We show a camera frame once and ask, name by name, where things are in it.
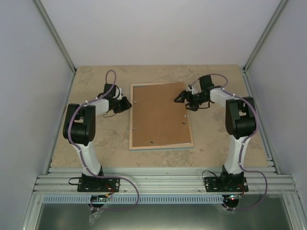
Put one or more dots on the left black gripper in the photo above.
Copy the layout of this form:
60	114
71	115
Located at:
125	107

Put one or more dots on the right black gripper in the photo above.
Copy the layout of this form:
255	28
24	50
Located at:
184	94

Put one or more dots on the brown cardboard backing board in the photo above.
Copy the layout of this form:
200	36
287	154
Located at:
158	115

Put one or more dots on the wooden teal picture frame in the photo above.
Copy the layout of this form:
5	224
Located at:
130	119

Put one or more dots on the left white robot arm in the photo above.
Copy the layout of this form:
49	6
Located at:
79	129

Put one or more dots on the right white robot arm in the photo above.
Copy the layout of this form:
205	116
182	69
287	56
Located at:
240	123

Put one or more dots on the left circuit board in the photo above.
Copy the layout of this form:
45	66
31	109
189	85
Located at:
100	198

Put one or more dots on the circuit board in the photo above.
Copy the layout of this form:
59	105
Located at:
233	197
100	198

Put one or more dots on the right circuit board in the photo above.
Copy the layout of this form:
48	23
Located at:
233	197

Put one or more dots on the clear plastic bag scrap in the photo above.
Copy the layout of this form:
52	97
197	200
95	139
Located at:
94	216

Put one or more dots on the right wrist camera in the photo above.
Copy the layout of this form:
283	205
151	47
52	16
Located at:
192	89

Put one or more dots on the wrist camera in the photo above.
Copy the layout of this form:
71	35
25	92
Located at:
118	94
192	89

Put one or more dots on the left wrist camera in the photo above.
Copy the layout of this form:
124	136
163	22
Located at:
118	94

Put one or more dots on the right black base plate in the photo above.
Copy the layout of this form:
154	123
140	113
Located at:
217	184

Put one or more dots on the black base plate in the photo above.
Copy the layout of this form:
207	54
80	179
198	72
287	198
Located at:
217	184
93	184

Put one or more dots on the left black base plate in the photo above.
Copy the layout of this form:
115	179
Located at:
93	184

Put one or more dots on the left aluminium corner post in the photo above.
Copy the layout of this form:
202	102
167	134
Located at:
46	18

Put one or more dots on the aluminium corner post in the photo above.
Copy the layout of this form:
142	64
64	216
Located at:
267	31
46	18

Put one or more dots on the aluminium rail beam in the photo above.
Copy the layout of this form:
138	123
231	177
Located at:
165	180

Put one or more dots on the grey slotted cable duct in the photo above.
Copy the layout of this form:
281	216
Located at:
132	199

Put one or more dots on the right aluminium corner post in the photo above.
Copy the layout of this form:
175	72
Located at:
267	31

